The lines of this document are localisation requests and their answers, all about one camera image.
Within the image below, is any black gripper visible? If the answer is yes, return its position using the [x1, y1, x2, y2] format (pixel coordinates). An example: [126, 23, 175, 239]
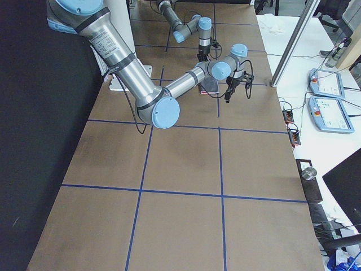
[197, 45, 210, 62]
[224, 71, 245, 103]

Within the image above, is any pink towel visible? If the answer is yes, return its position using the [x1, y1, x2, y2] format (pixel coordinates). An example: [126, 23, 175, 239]
[198, 77, 219, 95]

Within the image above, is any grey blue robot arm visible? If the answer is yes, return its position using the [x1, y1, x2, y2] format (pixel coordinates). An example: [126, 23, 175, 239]
[46, 1, 248, 129]
[156, 1, 212, 62]

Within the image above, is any orange black connector block far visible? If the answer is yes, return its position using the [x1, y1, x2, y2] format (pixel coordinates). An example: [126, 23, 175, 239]
[282, 109, 294, 124]

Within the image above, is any orange black connector block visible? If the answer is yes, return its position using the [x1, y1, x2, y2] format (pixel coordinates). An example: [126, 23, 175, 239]
[287, 128, 301, 147]
[282, 109, 294, 124]

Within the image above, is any orange black connector block near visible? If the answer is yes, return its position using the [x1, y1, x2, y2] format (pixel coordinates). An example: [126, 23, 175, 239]
[287, 128, 301, 147]

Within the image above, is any far teach pendant tablet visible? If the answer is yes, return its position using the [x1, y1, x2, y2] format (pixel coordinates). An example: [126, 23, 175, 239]
[309, 68, 345, 99]

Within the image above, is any teach pendant tablet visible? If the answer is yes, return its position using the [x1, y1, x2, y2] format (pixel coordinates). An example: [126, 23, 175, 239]
[308, 96, 355, 134]
[309, 68, 345, 99]

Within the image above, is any near teach pendant tablet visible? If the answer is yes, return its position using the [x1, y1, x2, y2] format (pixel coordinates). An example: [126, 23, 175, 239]
[308, 96, 355, 134]

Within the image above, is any small metal cup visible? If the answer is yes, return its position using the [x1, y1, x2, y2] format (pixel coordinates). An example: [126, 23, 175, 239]
[301, 167, 317, 181]

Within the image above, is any black tray under cup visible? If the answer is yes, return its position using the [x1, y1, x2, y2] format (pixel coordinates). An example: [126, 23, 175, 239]
[296, 159, 323, 204]

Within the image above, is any black monitor screen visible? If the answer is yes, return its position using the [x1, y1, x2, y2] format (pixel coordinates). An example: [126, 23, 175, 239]
[323, 149, 360, 231]

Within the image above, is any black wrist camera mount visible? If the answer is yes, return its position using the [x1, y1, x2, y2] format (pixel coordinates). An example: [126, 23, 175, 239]
[240, 72, 254, 90]

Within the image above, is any aluminium frame post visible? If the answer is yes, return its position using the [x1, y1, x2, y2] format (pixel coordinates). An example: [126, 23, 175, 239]
[270, 0, 320, 88]

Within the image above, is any white pillar with base plate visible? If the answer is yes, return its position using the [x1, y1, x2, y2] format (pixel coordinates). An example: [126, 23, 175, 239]
[83, 1, 154, 97]

